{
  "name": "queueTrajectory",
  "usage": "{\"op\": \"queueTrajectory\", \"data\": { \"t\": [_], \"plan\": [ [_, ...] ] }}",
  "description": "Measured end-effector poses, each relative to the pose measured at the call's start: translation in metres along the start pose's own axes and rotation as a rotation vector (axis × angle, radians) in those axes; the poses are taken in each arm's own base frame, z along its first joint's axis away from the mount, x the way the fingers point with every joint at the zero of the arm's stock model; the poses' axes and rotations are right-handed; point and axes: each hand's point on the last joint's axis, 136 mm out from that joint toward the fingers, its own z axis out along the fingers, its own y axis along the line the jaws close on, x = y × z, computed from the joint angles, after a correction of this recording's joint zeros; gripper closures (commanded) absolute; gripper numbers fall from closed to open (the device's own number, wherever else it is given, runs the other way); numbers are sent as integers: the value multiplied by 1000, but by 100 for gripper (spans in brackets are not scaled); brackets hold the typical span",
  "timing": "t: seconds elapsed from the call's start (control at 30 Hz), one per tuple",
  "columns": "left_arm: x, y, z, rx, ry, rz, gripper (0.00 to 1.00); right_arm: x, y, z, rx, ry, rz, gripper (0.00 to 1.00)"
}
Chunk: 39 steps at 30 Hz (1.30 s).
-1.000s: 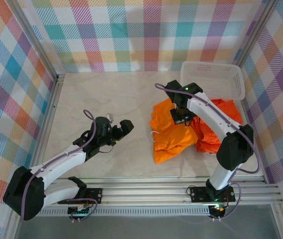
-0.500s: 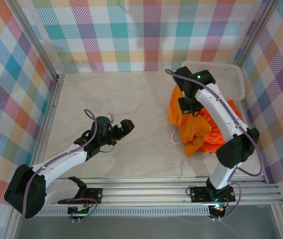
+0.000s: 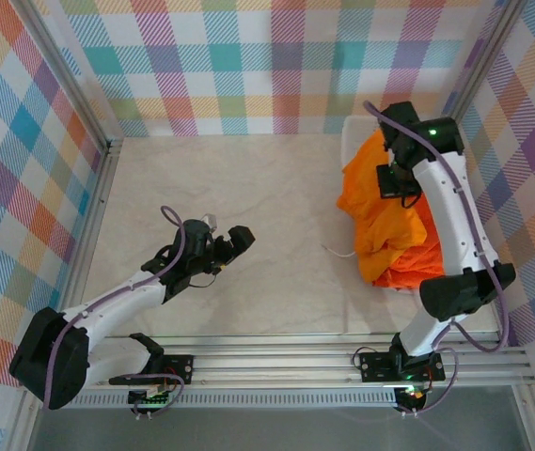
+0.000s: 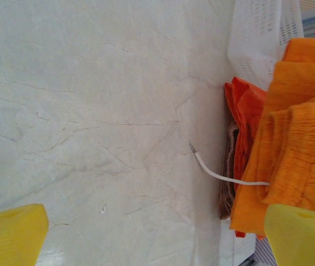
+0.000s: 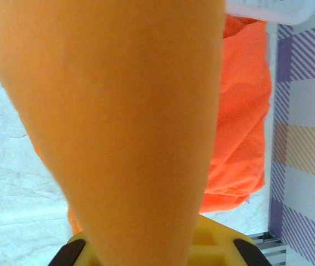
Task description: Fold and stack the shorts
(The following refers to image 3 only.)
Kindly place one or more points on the yellow-orange shorts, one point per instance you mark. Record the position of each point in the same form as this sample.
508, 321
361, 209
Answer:
366, 188

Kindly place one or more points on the red-orange shorts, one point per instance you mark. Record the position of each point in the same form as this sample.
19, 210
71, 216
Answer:
417, 272

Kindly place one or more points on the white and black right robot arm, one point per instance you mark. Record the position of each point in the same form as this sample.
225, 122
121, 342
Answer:
455, 221

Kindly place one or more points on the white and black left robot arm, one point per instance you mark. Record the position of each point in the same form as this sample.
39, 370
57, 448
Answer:
36, 357

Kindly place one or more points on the left controller board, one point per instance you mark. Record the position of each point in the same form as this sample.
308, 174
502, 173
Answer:
147, 399

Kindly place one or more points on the controller board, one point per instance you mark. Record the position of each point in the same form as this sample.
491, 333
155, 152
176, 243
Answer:
147, 399
413, 397

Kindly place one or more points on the right controller board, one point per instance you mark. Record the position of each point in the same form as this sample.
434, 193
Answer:
413, 397

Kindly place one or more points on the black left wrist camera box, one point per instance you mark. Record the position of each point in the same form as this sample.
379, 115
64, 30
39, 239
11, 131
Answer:
196, 236

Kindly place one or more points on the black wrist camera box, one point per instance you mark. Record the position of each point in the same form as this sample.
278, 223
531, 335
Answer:
196, 236
401, 117

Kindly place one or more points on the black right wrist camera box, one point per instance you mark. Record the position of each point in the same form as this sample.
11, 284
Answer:
401, 117

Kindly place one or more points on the aluminium frame post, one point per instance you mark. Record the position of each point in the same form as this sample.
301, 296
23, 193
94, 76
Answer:
59, 47
490, 47

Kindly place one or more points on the aluminium mounting rail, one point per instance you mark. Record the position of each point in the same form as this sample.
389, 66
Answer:
272, 362

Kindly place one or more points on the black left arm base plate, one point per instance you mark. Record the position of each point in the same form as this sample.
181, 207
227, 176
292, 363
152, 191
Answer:
180, 364

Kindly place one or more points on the aluminium table side rail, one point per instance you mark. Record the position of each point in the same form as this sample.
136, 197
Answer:
100, 188

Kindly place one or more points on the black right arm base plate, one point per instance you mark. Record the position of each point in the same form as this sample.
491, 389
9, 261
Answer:
375, 368

